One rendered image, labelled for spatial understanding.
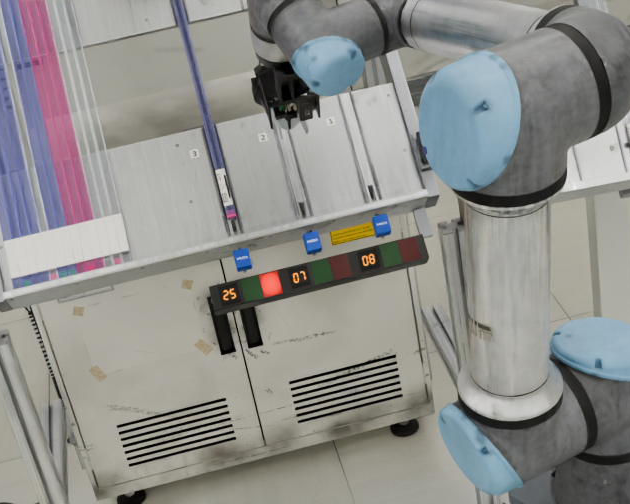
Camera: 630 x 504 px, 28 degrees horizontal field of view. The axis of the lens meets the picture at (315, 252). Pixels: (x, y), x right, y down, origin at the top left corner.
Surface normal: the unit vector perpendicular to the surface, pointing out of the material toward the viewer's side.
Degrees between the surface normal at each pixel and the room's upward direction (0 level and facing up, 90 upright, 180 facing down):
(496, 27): 51
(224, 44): 90
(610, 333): 7
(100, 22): 46
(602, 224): 90
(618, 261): 90
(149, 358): 90
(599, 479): 72
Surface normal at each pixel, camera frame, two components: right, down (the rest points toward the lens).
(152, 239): 0.02, -0.25
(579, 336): -0.06, -0.90
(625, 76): 0.59, 0.08
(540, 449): 0.43, 0.50
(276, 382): 0.18, 0.46
